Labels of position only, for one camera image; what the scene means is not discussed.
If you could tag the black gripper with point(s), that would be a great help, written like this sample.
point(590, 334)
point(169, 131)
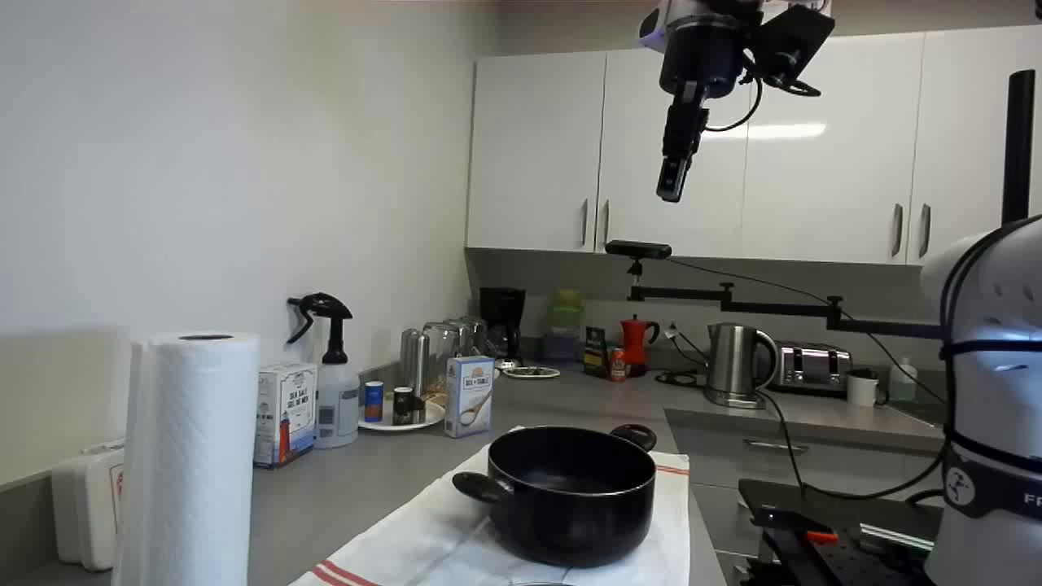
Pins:
point(704, 53)

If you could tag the red moka pot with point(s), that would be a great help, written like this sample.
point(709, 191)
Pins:
point(637, 343)

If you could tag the black cooking pot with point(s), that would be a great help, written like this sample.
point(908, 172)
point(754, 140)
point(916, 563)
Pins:
point(570, 493)

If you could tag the green bottle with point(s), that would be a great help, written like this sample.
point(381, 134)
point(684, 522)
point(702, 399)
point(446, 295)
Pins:
point(564, 320)

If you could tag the dark box with yellow print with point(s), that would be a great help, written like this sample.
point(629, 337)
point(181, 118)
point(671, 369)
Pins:
point(597, 354)

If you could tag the stainless steel kettle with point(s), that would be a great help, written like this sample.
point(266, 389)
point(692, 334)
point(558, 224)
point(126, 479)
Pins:
point(737, 363)

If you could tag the black coffee machine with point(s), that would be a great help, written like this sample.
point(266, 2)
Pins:
point(504, 320)

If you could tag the silver toaster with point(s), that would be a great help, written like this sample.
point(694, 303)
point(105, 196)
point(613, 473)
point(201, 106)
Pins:
point(813, 369)

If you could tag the small white dish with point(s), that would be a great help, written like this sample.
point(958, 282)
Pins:
point(527, 372)

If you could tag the white mug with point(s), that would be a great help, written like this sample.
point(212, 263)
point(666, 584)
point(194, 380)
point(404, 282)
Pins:
point(861, 391)

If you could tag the blue and white carton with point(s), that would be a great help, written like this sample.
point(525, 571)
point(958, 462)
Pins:
point(471, 394)

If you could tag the black vertical bar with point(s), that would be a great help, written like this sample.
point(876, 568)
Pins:
point(1020, 148)

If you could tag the small dark jar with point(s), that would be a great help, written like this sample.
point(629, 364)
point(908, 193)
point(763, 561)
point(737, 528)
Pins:
point(404, 405)

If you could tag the small jar with blue label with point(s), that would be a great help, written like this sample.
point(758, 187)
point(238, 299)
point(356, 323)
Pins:
point(372, 402)

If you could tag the white plate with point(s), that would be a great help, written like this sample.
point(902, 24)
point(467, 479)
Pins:
point(375, 425)

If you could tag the spray bottle with black trigger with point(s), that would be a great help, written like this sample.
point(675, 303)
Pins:
point(333, 402)

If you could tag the white label strip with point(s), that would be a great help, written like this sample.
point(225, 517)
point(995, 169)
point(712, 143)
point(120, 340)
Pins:
point(895, 535)

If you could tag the white towel with red stripes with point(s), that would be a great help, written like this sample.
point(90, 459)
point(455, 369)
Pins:
point(435, 538)

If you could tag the white carton red blue print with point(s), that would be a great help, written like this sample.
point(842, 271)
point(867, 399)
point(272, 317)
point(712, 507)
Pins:
point(285, 412)

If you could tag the white paper towel roll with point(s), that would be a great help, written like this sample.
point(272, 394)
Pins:
point(190, 457)

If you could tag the white box with red logo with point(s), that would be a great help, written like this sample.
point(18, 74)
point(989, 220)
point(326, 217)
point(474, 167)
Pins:
point(87, 510)

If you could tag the black camera on mount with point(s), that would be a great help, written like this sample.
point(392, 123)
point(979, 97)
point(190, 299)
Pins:
point(637, 248)

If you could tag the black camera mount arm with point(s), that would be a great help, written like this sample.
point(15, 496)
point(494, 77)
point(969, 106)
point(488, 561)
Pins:
point(783, 307)

